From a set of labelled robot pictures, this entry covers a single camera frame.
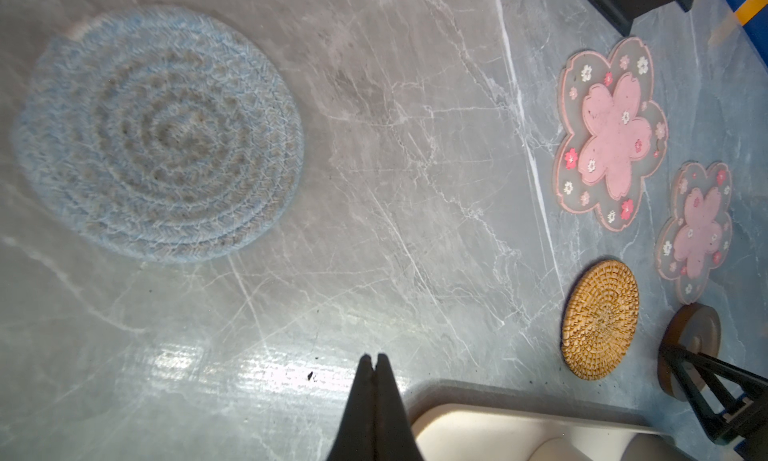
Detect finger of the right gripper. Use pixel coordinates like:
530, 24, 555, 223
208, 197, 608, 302
683, 351, 767, 401
659, 344, 729, 443

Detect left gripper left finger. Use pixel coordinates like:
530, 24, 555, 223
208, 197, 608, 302
328, 354, 376, 460

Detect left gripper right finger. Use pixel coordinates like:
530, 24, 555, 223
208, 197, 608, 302
374, 353, 423, 461

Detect brown wooden round coaster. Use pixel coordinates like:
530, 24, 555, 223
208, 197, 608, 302
657, 302, 722, 401

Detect tan rattan round coaster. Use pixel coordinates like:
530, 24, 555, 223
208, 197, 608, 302
561, 259, 640, 381

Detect pink flower coaster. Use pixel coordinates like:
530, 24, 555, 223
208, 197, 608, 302
552, 37, 668, 232
655, 161, 733, 305

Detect blue woven round coaster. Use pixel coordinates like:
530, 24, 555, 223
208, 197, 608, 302
10, 5, 305, 263

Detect beige serving tray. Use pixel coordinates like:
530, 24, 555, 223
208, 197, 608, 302
412, 404, 690, 460

